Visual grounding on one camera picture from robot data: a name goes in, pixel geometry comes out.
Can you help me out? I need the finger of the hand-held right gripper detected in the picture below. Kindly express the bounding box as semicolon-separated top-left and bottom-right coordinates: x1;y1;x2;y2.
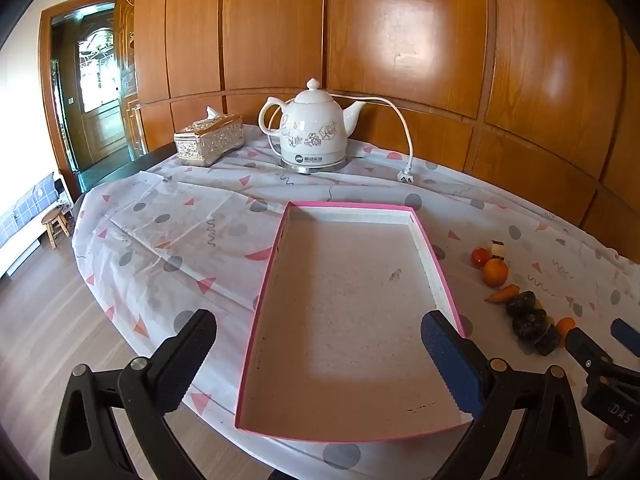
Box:
610;317;640;357
566;327;614;377

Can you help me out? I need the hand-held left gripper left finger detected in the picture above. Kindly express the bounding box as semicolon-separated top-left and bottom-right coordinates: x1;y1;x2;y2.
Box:
49;308;218;480

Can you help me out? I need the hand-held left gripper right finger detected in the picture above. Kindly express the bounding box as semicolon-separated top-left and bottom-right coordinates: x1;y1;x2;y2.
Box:
420;310;593;480

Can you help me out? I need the small orange toy piece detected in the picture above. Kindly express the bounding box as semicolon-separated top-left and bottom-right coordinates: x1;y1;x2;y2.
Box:
555;316;576;348

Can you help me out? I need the small orange carrot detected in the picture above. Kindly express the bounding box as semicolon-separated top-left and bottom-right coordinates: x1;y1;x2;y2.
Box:
484;284;521;304

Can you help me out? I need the round orange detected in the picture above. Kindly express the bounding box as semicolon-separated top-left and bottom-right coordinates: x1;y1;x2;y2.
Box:
481;258;509;288

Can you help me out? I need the pink cardboard tray box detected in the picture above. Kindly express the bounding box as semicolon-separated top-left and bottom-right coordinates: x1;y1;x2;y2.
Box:
235;201;473;445

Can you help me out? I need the dark brown toy fruit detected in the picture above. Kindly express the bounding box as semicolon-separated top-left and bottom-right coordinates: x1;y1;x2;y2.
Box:
513;308;549;339

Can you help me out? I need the white patterned tablecloth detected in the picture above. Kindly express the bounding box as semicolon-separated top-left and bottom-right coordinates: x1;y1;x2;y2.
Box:
72;130;640;480

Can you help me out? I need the small wooden stool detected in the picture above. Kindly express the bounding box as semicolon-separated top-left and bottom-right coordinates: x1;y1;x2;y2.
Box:
41;208;71;250

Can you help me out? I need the silver ornate tissue box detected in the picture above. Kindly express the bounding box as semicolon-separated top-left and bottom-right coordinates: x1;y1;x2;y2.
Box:
173;106;246;167

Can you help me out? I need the blue checked sofa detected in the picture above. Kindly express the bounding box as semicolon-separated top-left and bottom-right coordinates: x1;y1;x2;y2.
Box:
0;172;58;276

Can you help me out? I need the silver kettle base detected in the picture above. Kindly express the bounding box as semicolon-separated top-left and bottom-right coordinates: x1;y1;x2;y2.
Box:
279;156;351;176

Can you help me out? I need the white floral ceramic kettle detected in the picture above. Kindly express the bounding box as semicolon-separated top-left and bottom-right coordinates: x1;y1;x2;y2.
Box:
258;78;367;167

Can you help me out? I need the wooden glass door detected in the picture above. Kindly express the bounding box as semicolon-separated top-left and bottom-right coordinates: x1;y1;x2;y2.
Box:
75;20;131;161

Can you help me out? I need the white power cord with plug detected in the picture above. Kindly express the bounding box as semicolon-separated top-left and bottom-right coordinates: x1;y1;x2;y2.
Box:
327;92;415;183

